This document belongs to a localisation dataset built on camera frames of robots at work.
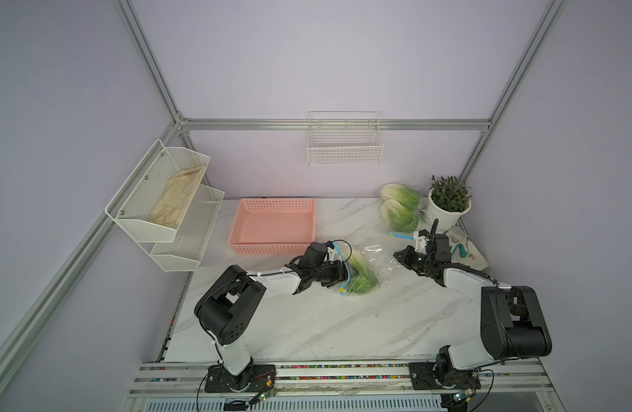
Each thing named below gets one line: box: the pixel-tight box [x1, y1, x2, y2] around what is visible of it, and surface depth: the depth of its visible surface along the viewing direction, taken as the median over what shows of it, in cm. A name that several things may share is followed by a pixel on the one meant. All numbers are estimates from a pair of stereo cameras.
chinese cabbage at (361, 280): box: [346, 252, 380, 296], surface depth 84 cm
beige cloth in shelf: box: [147, 164, 206, 231], surface depth 80 cm
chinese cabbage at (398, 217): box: [380, 198, 420, 234], surface depth 107 cm
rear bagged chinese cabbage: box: [380, 183, 422, 212], surface depth 114 cm
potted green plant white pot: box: [427, 175, 473, 231], surface depth 102 cm
